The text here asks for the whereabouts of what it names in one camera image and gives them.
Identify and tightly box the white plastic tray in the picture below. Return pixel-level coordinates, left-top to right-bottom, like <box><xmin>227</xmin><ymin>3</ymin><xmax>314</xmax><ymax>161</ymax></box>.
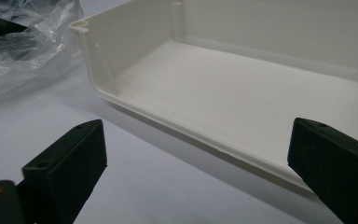
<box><xmin>69</xmin><ymin>0</ymin><xmax>358</xmax><ymax>191</ymax></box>

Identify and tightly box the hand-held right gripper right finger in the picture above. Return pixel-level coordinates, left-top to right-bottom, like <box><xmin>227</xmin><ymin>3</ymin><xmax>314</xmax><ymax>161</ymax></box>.
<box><xmin>286</xmin><ymin>117</ymin><xmax>358</xmax><ymax>224</ymax></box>

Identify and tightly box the clear plastic bag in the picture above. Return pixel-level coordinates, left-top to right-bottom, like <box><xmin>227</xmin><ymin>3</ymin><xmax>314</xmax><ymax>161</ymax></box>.
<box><xmin>0</xmin><ymin>0</ymin><xmax>85</xmax><ymax>105</ymax></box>

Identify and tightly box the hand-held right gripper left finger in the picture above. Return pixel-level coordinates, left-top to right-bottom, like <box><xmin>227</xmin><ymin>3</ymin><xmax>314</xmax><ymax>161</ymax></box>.
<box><xmin>21</xmin><ymin>119</ymin><xmax>108</xmax><ymax>224</ymax></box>

